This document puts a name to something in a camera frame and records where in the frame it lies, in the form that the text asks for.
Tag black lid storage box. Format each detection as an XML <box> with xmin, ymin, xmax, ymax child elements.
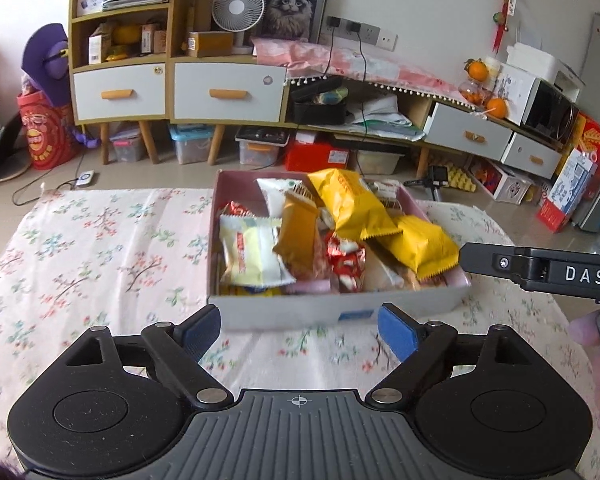
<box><xmin>235</xmin><ymin>126</ymin><xmax>293</xmax><ymax>168</ymax></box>

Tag red yellow carton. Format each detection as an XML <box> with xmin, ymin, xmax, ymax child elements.
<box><xmin>560</xmin><ymin>112</ymin><xmax>600</xmax><ymax>176</ymax></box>

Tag clear plastic bin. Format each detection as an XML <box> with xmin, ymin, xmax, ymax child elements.
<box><xmin>355</xmin><ymin>147</ymin><xmax>406</xmax><ymax>176</ymax></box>

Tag red cardboard box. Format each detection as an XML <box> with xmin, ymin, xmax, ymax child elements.
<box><xmin>285</xmin><ymin>132</ymin><xmax>353</xmax><ymax>173</ymax></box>

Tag white drawer round sticker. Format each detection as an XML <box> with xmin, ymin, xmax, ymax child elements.
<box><xmin>172</xmin><ymin>60</ymin><xmax>287</xmax><ymax>122</ymax></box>

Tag red blue white carton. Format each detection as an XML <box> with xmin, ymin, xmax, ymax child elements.
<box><xmin>536</xmin><ymin>147</ymin><xmax>598</xmax><ymax>233</ymax></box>

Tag black tripod camera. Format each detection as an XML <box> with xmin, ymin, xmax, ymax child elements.
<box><xmin>404</xmin><ymin>165</ymin><xmax>451</xmax><ymax>203</ymax></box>

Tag small grey drawer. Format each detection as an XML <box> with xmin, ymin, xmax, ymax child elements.
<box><xmin>501</xmin><ymin>132</ymin><xmax>563</xmax><ymax>180</ymax></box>

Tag large grey drawer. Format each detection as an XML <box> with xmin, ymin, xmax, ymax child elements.
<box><xmin>424</xmin><ymin>101</ymin><xmax>516</xmax><ymax>157</ymax></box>

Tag red white patterned snack packet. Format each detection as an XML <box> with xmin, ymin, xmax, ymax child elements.
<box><xmin>325</xmin><ymin>232</ymin><xmax>367</xmax><ymax>292</ymax></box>
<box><xmin>219</xmin><ymin>201</ymin><xmax>255</xmax><ymax>219</ymax></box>

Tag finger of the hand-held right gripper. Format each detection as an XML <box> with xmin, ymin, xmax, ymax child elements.
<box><xmin>459</xmin><ymin>242</ymin><xmax>536</xmax><ymax>280</ymax></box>

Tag brown cardboard box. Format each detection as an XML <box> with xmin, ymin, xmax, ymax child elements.
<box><xmin>186</xmin><ymin>31</ymin><xmax>234</xmax><ymax>58</ymax></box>

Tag small brown carton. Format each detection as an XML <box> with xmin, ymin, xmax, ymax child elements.
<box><xmin>140</xmin><ymin>22</ymin><xmax>167</xmax><ymax>55</ymax></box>

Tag clear packet yellow cake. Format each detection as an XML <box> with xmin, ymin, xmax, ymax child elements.
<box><xmin>362</xmin><ymin>245</ymin><xmax>421</xmax><ymax>292</ymax></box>

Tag white snack packet red label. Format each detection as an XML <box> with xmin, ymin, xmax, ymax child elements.
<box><xmin>219</xmin><ymin>215</ymin><xmax>297</xmax><ymax>288</ymax></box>

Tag orange snack packet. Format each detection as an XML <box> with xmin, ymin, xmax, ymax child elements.
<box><xmin>272</xmin><ymin>191</ymin><xmax>320</xmax><ymax>281</ymax></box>

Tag clear storage box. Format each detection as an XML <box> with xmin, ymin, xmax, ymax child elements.
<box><xmin>109</xmin><ymin>127</ymin><xmax>146</xmax><ymax>163</ymax></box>

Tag white foam box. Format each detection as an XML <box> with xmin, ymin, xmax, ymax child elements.
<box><xmin>505</xmin><ymin>42</ymin><xmax>586</xmax><ymax>103</ymax></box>

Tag yellow foam tray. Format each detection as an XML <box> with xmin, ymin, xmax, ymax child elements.
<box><xmin>442</xmin><ymin>167</ymin><xmax>478</xmax><ymax>193</ymax></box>

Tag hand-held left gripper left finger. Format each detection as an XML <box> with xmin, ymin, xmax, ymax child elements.
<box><xmin>62</xmin><ymin>305</ymin><xmax>233</xmax><ymax>408</ymax></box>

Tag blue lid storage box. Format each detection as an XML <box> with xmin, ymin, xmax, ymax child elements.
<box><xmin>169</xmin><ymin>124</ymin><xmax>216</xmax><ymax>165</ymax></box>

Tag long low wooden cabinet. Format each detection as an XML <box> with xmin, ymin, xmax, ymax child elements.
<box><xmin>285</xmin><ymin>72</ymin><xmax>566</xmax><ymax>181</ymax></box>

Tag white triangular nut packet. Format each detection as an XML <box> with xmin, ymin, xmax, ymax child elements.
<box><xmin>256</xmin><ymin>178</ymin><xmax>307</xmax><ymax>216</ymax></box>

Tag white drawer orange handle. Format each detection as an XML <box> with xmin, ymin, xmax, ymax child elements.
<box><xmin>72</xmin><ymin>64</ymin><xmax>167</xmax><ymax>122</ymax></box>

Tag clear pink biscuit packet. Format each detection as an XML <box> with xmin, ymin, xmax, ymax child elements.
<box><xmin>285</xmin><ymin>280</ymin><xmax>333</xmax><ymax>295</ymax></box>

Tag white desk fan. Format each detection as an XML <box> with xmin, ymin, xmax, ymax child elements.
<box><xmin>211</xmin><ymin>0</ymin><xmax>266</xmax><ymax>56</ymax></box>

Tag white charger with cable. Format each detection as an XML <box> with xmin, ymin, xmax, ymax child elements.
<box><xmin>12</xmin><ymin>150</ymin><xmax>100</xmax><ymax>206</ymax></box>

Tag silver cardboard box pink inside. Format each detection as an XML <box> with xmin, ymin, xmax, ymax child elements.
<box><xmin>206</xmin><ymin>169</ymin><xmax>473</xmax><ymax>333</ymax></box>

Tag white wall sockets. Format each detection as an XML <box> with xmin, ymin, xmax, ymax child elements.
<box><xmin>325</xmin><ymin>16</ymin><xmax>398</xmax><ymax>51</ymax></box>

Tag yellow blue cracker packet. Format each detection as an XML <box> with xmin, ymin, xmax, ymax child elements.
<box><xmin>222</xmin><ymin>285</ymin><xmax>286</xmax><ymax>297</ymax></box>

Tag framed cat picture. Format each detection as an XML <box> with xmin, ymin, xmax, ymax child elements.
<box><xmin>252</xmin><ymin>0</ymin><xmax>333</xmax><ymax>43</ymax></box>

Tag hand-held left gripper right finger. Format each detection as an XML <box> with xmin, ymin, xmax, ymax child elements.
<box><xmin>365</xmin><ymin>302</ymin><xmax>536</xmax><ymax>408</ymax></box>

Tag white red printed carton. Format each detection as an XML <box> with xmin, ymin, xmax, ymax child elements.
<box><xmin>472</xmin><ymin>160</ymin><xmax>536</xmax><ymax>205</ymax></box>

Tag bag of small oranges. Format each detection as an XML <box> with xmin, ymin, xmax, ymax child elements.
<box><xmin>457</xmin><ymin>80</ymin><xmax>486</xmax><ymax>106</ymax></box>

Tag yellow pillow snack packet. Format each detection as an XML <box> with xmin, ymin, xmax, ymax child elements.
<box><xmin>307</xmin><ymin>169</ymin><xmax>402</xmax><ymax>242</ymax></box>
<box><xmin>380</xmin><ymin>215</ymin><xmax>461</xmax><ymax>281</ymax></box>

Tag small white carton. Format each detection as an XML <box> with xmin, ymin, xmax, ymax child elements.
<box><xmin>87</xmin><ymin>22</ymin><xmax>113</xmax><ymax>65</ymax></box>

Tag black storage basket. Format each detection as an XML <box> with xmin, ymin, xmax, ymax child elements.
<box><xmin>292</xmin><ymin>82</ymin><xmax>348</xmax><ymax>127</ymax></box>

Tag pink tasselled cloth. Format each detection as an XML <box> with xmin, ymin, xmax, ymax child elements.
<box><xmin>252</xmin><ymin>37</ymin><xmax>473</xmax><ymax>111</ymax></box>

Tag purple plush toy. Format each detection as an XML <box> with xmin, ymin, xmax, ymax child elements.
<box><xmin>21</xmin><ymin>22</ymin><xmax>101</xmax><ymax>150</ymax></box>

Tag black power cable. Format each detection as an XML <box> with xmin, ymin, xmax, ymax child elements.
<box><xmin>349</xmin><ymin>21</ymin><xmax>371</xmax><ymax>161</ymax></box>
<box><xmin>322</xmin><ymin>16</ymin><xmax>342</xmax><ymax>78</ymax></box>

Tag wooden shelf cabinet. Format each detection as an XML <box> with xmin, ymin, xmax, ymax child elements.
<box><xmin>69</xmin><ymin>0</ymin><xmax>290</xmax><ymax>167</ymax></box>

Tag white teal plastic bags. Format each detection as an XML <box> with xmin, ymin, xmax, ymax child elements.
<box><xmin>345</xmin><ymin>95</ymin><xmax>426</xmax><ymax>142</ymax></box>

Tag red printed bag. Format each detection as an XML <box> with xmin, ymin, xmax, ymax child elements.
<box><xmin>16</xmin><ymin>91</ymin><xmax>83</xmax><ymax>171</ymax></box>

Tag black flat board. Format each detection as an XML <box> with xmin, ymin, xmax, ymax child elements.
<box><xmin>0</xmin><ymin>112</ymin><xmax>33</xmax><ymax>183</ymax></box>

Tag white paper bag blue drawing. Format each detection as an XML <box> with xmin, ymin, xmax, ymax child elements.
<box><xmin>495</xmin><ymin>67</ymin><xmax>536</xmax><ymax>126</ymax></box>

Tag yellow bag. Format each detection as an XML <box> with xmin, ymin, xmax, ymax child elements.
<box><xmin>111</xmin><ymin>25</ymin><xmax>143</xmax><ymax>58</ymax></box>

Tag red hanging ornament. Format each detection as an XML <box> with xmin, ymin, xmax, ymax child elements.
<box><xmin>492</xmin><ymin>0</ymin><xmax>523</xmax><ymax>53</ymax></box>

